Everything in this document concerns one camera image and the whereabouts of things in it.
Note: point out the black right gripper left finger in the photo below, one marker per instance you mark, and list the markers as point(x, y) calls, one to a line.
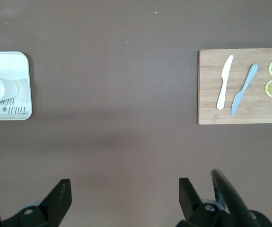
point(57, 201)

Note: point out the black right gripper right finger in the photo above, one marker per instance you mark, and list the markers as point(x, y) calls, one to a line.
point(190, 203)

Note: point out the bamboo cutting board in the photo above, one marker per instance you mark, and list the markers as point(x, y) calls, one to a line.
point(209, 94)

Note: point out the white plastic knife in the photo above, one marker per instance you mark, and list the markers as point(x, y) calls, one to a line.
point(223, 85)

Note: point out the grey-blue plastic knife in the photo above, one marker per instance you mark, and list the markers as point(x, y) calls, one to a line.
point(244, 87)

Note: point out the white tray with bear print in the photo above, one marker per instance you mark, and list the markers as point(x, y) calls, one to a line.
point(20, 66)

